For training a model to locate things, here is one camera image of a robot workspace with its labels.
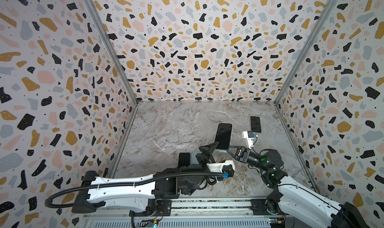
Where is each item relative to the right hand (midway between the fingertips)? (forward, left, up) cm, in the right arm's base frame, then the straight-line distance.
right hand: (225, 149), depth 64 cm
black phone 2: (+35, -29, -29) cm, 54 cm away
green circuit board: (-25, +34, -28) cm, 51 cm away
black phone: (+7, 0, 0) cm, 7 cm away
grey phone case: (0, +1, -2) cm, 3 cm away
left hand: (-2, +3, +6) cm, 7 cm away
